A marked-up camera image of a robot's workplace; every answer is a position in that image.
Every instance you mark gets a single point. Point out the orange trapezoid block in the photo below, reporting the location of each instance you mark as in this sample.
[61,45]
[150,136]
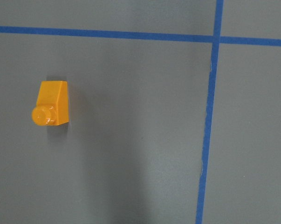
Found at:
[52,105]

